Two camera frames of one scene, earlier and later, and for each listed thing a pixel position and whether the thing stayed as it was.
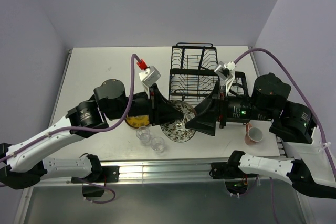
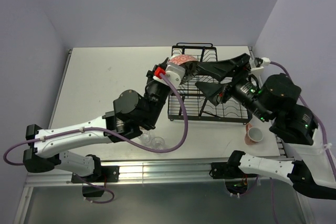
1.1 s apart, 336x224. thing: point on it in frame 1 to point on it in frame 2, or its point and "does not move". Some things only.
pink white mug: (253, 135) does not move
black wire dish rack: (193, 76) does not move
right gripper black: (203, 121) to (218, 68)
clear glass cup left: (143, 134) does not move
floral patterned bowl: (176, 130) to (180, 59)
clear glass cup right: (157, 144) does not move
